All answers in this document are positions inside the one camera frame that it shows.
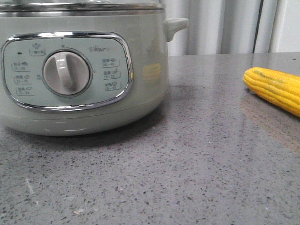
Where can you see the pale green electric cooking pot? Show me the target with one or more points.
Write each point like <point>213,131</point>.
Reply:
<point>126,51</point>

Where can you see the yellow corn cob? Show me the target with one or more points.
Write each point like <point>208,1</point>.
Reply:
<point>279,88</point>

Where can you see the glass pot lid steel rim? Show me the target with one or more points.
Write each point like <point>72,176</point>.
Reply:
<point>77,5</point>

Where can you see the grey white control knob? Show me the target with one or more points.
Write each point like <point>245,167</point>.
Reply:
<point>66,73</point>

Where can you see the white pleated curtain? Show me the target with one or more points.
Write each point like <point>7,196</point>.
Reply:
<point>235,26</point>

